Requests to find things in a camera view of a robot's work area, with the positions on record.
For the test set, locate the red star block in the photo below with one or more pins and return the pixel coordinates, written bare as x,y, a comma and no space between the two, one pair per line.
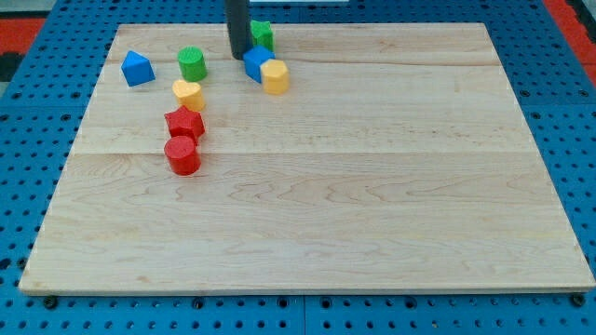
184,122

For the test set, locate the yellow heart block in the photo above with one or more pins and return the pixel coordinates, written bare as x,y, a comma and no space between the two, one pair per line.
189,95

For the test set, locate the green cylinder block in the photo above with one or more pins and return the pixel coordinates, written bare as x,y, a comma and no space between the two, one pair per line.
192,64

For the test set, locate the yellow hexagon block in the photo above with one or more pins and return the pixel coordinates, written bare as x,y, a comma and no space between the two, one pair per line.
275,77

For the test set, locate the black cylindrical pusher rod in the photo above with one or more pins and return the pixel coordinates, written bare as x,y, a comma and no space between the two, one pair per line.
238,22

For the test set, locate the blue cube block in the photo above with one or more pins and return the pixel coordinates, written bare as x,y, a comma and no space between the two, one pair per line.
253,59

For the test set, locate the red cylinder block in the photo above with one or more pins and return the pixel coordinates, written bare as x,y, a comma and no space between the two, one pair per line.
182,155

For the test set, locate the green star block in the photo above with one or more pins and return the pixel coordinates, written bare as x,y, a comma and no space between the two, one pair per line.
262,34

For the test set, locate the light wooden board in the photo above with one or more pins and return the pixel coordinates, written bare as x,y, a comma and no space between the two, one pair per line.
398,162

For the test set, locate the blue triangle block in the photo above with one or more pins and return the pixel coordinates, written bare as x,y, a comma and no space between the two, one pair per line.
137,69

